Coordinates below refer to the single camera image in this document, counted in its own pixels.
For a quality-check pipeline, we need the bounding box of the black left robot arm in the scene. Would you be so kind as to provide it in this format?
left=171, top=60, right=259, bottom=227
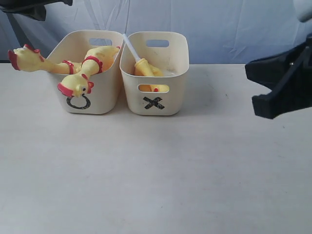
left=0, top=0, right=73, bottom=21

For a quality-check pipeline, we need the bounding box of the whole rubber chicken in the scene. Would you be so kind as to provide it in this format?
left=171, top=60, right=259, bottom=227
left=8, top=44, right=81, bottom=75
left=57, top=45, right=120, bottom=98

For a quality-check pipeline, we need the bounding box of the severed rubber chicken head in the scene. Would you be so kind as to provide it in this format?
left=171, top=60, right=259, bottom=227
left=122, top=34, right=160, bottom=93

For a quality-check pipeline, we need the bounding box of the blue-grey backdrop curtain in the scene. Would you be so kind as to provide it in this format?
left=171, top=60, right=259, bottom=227
left=0, top=0, right=312, bottom=64

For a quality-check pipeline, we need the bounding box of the headless rubber chicken body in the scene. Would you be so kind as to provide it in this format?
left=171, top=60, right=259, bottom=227
left=139, top=65, right=170, bottom=93

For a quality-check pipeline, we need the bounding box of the cream bin marked X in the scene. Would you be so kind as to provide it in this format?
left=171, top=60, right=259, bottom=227
left=119, top=31, right=189, bottom=116

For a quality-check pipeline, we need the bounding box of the cream bin marked O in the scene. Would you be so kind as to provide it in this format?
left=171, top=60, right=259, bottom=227
left=45, top=30, right=123, bottom=115

